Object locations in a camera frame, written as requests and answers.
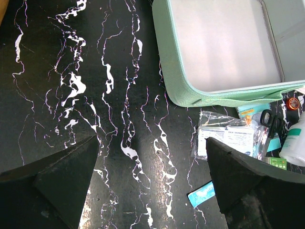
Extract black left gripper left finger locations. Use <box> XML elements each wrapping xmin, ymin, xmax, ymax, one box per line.
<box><xmin>0</xmin><ymin>136</ymin><xmax>99</xmax><ymax>229</ymax></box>

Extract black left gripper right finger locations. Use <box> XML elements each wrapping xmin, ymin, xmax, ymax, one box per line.
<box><xmin>206</xmin><ymin>137</ymin><xmax>305</xmax><ymax>229</ymax></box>

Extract small green box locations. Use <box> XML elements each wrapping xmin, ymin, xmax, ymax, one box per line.
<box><xmin>263</xmin><ymin>157</ymin><xmax>287</xmax><ymax>170</ymax></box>

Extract white pill bottle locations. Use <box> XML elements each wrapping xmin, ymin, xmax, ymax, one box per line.
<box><xmin>279</xmin><ymin>112</ymin><xmax>305</xmax><ymax>167</ymax></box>

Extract mint green medicine case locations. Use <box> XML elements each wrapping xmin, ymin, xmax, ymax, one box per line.
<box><xmin>152</xmin><ymin>0</ymin><xmax>305</xmax><ymax>107</ymax></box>

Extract cyan sachet strip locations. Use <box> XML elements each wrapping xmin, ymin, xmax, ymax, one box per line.
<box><xmin>187</xmin><ymin>181</ymin><xmax>215</xmax><ymax>208</ymax></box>

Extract clear bag white leaflets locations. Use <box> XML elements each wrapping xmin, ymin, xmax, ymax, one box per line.
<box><xmin>192</xmin><ymin>111</ymin><xmax>269</xmax><ymax>160</ymax></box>

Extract teal plaster packet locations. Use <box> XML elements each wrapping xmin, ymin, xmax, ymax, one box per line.
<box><xmin>236</xmin><ymin>104</ymin><xmax>271</xmax><ymax>125</ymax></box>

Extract small red round tin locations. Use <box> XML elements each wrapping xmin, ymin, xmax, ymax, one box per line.
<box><xmin>285</xmin><ymin>97</ymin><xmax>300</xmax><ymax>111</ymax></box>

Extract black handled scissors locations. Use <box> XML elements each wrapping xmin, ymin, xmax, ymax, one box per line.
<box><xmin>260</xmin><ymin>109</ymin><xmax>284</xmax><ymax>139</ymax></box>

